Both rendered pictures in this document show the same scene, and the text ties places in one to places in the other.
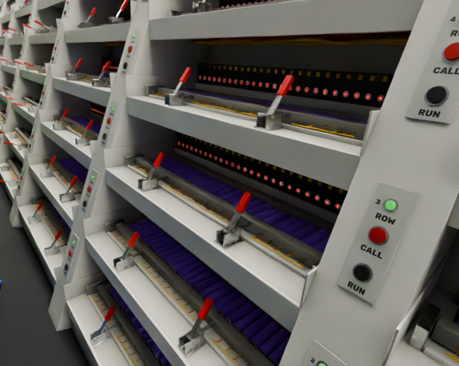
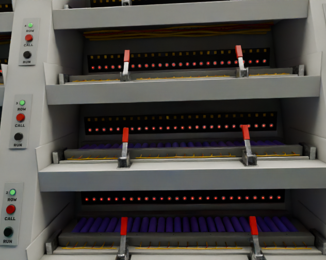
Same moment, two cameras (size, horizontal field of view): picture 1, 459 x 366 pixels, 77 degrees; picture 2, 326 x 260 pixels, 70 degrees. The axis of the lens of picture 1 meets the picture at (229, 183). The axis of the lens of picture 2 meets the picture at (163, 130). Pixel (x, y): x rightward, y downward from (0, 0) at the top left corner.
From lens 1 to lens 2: 49 cm
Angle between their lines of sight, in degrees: 43
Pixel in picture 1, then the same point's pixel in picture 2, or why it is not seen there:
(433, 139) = not seen: outside the picture
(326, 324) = not seen: outside the picture
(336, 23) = (264, 14)
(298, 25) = (238, 15)
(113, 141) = (41, 136)
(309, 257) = (294, 149)
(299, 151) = (282, 83)
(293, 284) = (310, 162)
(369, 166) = not seen: outside the picture
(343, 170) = (312, 85)
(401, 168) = not seen: outside the picture
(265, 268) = (289, 163)
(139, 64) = (50, 52)
